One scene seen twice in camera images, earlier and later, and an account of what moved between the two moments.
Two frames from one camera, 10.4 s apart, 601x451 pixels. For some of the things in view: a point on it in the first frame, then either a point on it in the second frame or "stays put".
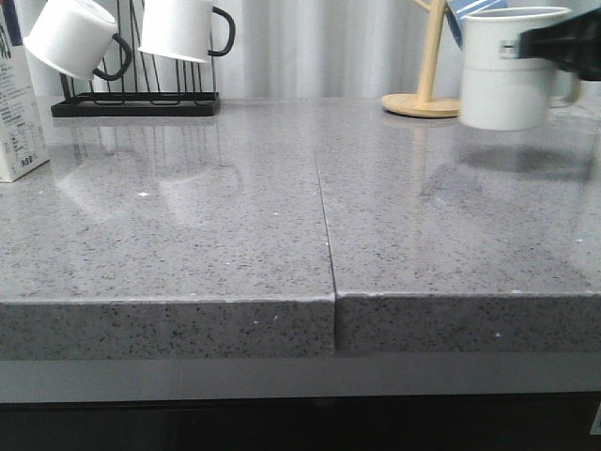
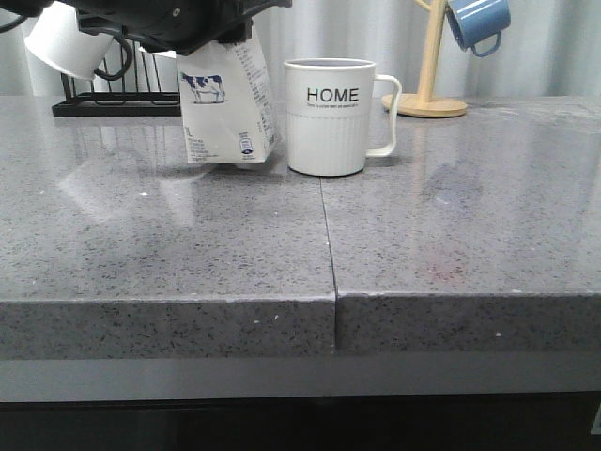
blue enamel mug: [459, 9] stays put
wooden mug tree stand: [423, 104] stays put
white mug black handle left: [79, 37] stays put
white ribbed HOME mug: [499, 91] to [328, 104]
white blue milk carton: [23, 140] to [228, 105]
